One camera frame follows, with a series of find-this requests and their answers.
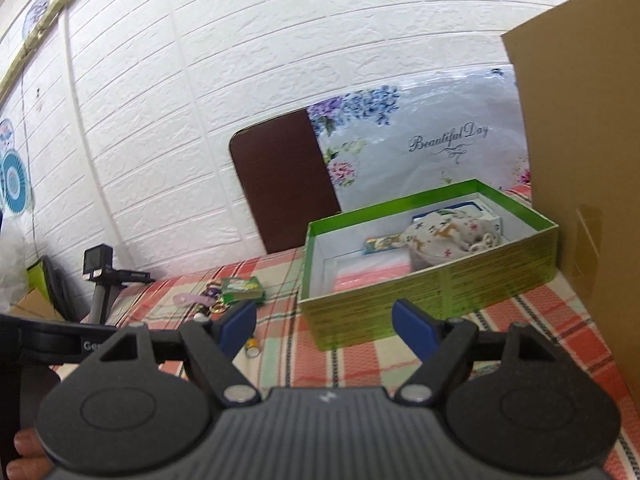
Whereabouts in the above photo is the purple doll keychain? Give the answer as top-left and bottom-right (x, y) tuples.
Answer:
(172, 282), (228, 316)

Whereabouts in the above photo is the green card game box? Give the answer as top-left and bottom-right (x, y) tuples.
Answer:
(220, 276), (266, 304)

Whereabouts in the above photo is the floral drawstring fabric pouch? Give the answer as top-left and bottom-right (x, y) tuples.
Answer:
(399, 209), (501, 268)

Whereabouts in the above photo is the pink zip bag pack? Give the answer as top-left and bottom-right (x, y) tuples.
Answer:
(332, 257), (411, 292)

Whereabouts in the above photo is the blue red card box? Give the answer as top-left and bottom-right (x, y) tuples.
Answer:
(362, 234), (405, 255)

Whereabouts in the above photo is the person's hand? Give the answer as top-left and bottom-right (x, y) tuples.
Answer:
(6, 428), (53, 480)

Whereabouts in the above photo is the red plaid bed blanket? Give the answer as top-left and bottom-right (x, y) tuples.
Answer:
(49, 183), (640, 480)

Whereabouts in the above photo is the green cardboard storage box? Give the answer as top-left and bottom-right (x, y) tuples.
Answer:
(298, 180), (559, 351)

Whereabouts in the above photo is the dark brown headboard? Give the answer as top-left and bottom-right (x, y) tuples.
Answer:
(229, 108), (341, 254)

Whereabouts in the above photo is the brown cardboard panel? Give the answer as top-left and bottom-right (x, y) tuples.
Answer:
(502, 0), (639, 398)

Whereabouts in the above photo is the black camera on tripod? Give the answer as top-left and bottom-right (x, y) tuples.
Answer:
(82, 244), (154, 324)

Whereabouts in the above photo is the blue round wall decoration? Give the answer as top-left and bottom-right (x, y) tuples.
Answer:
(1, 118), (32, 216)

